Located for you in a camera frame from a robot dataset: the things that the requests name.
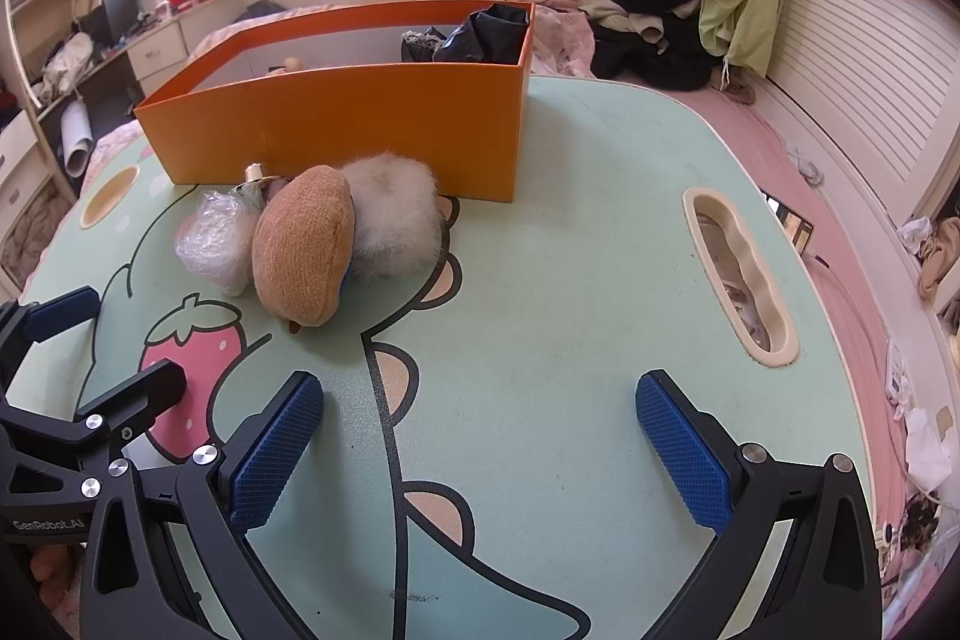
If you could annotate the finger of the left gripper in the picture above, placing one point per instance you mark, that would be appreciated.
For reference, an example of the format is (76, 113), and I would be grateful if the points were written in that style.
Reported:
(142, 396)
(44, 320)

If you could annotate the smartphone on bed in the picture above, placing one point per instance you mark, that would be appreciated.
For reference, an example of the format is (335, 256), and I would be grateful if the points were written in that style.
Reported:
(798, 230)

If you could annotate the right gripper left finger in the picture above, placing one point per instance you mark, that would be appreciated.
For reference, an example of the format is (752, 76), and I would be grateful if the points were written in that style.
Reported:
(219, 495)

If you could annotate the white drawer cabinet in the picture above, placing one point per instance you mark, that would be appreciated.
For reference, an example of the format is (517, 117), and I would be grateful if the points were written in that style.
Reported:
(162, 52)

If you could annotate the black lace-trimmed cloth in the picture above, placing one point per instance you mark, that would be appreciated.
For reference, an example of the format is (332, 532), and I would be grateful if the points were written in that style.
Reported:
(494, 35)

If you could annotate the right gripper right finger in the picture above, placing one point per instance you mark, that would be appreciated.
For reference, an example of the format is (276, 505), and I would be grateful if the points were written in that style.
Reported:
(826, 582)

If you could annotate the white fluffy pompom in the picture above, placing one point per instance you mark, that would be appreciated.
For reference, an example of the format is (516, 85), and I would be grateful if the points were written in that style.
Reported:
(398, 223)

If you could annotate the clear plastic wrap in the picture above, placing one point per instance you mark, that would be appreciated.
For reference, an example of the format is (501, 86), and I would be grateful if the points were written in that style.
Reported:
(215, 244)

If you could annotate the white slatted wardrobe door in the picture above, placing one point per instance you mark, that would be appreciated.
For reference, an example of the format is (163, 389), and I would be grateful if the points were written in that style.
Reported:
(880, 77)

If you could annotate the black clothes pile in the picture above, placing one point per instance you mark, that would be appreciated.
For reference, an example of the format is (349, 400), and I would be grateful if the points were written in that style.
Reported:
(657, 41)

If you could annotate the tan plush toy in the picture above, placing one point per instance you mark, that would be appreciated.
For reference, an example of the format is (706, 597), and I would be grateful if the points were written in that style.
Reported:
(302, 247)

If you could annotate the orange cardboard box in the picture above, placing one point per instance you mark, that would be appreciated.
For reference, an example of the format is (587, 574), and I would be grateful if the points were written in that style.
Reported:
(355, 97)

